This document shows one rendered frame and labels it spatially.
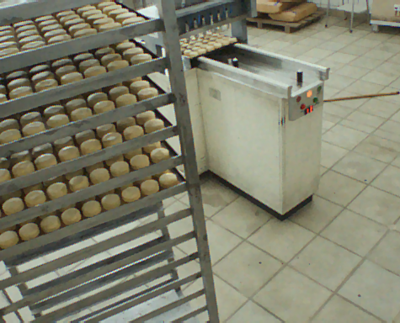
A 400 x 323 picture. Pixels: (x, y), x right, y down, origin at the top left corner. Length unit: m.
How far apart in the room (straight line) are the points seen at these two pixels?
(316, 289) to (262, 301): 0.28
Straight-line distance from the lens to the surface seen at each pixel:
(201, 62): 2.53
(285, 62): 2.43
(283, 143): 2.23
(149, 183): 1.19
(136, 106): 1.01
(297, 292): 2.24
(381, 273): 2.38
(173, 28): 0.95
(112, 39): 0.94
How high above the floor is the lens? 1.74
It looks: 33 degrees down
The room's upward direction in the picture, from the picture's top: 8 degrees counter-clockwise
